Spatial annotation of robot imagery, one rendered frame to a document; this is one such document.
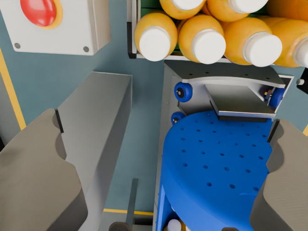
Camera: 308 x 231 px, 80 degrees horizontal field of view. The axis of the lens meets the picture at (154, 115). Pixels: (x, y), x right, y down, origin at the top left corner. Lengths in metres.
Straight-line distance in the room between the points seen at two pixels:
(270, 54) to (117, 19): 1.17
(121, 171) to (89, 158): 1.36
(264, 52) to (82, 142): 0.66
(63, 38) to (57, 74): 1.35
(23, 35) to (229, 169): 0.32
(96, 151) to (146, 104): 0.88
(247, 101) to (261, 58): 0.13
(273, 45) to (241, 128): 0.18
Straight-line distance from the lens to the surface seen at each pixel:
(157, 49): 0.25
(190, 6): 0.25
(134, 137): 1.72
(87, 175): 0.65
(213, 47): 0.26
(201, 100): 0.47
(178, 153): 0.31
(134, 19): 0.36
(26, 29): 0.28
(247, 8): 0.26
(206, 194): 0.27
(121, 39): 1.37
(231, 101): 0.38
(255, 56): 0.28
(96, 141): 0.76
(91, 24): 0.25
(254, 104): 0.40
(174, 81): 0.44
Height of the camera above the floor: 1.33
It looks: 58 degrees down
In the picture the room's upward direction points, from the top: 177 degrees counter-clockwise
